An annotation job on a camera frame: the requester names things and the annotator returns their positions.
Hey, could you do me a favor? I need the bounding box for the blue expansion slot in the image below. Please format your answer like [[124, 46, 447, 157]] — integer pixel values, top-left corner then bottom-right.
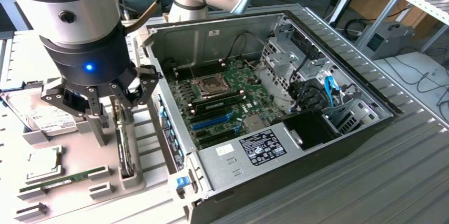
[[191, 114, 232, 131]]

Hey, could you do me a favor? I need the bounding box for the grey power supply unit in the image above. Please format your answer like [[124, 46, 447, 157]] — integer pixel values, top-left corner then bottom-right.
[[195, 121, 310, 193]]

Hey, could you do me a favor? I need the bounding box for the thin black wire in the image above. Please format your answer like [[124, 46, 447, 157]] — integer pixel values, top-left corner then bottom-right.
[[291, 30, 320, 80]]

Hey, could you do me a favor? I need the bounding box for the black floor cable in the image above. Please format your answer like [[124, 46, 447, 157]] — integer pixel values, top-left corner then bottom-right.
[[380, 57, 449, 106]]

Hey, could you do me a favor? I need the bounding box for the aluminium profile frame table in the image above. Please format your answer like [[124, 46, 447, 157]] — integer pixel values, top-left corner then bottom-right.
[[353, 0, 449, 54]]

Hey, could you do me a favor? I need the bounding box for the black power wire bundle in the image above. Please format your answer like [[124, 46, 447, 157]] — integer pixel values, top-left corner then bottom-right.
[[288, 78, 334, 113]]

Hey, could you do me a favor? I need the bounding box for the long black looped wire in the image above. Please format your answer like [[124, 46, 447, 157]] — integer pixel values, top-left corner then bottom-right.
[[224, 31, 264, 63]]

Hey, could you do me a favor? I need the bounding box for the dark RAM stick with label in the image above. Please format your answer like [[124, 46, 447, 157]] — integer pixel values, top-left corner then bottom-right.
[[194, 96, 247, 112]]

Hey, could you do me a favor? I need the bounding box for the black plastic fan shroud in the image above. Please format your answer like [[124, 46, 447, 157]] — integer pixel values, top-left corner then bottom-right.
[[282, 108, 344, 152]]

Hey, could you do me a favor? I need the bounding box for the silver CPU chip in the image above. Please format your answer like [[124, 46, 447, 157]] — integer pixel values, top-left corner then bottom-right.
[[27, 151, 60, 179]]

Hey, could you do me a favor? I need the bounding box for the green motherboard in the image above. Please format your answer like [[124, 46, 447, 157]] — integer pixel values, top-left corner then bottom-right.
[[167, 57, 284, 152]]

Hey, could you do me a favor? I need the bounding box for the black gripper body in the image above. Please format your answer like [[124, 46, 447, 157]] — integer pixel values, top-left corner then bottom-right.
[[38, 23, 139, 98]]

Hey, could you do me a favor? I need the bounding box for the silver perforated drive cage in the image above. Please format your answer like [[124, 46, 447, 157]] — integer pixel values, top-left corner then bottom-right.
[[260, 15, 340, 106]]

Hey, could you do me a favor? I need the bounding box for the silver chipset heatsink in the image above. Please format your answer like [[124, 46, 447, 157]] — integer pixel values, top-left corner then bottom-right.
[[244, 117, 270, 134]]

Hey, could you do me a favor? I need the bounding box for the metal CPU socket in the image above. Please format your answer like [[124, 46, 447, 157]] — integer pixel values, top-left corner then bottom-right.
[[191, 73, 235, 101]]

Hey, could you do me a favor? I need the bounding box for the green RAM stick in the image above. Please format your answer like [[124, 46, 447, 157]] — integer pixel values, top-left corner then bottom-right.
[[19, 167, 107, 192]]

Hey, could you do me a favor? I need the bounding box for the grey plastic parts rack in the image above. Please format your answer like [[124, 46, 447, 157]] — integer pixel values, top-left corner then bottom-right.
[[12, 103, 148, 222]]

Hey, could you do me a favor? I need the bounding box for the blue data wire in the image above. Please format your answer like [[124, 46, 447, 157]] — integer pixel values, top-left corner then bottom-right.
[[324, 75, 340, 109]]

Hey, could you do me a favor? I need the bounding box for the silver disk bay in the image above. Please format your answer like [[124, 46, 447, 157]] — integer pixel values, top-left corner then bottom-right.
[[322, 97, 392, 137]]

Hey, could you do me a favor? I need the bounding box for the long black expansion slot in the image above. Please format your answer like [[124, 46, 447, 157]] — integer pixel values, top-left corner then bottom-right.
[[200, 131, 242, 148], [190, 107, 230, 124], [196, 126, 236, 142]]

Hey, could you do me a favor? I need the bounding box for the silver hard disk drive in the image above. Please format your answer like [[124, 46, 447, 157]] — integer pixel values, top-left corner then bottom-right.
[[3, 91, 79, 137]]

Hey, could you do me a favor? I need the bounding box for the grey control box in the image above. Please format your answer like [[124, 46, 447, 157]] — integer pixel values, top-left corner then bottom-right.
[[363, 21, 417, 61]]

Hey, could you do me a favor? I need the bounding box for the black RAM slot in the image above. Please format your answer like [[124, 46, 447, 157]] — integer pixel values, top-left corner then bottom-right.
[[176, 67, 228, 80], [190, 96, 248, 113], [175, 62, 227, 74], [191, 99, 248, 116], [188, 89, 247, 107], [176, 65, 228, 77], [175, 59, 226, 72], [188, 93, 247, 110]]

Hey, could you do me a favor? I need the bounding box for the blue case release latch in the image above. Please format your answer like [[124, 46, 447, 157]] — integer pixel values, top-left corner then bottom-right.
[[175, 176, 191, 189]]

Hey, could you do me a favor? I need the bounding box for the coiled black cable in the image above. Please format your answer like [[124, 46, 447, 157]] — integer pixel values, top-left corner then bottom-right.
[[346, 18, 368, 38]]

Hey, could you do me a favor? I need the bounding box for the open black PC case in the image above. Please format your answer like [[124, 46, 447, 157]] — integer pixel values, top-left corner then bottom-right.
[[130, 10, 404, 224]]

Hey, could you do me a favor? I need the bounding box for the graphics card with metal bracket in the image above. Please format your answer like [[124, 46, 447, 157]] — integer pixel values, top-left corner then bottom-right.
[[111, 97, 136, 180]]

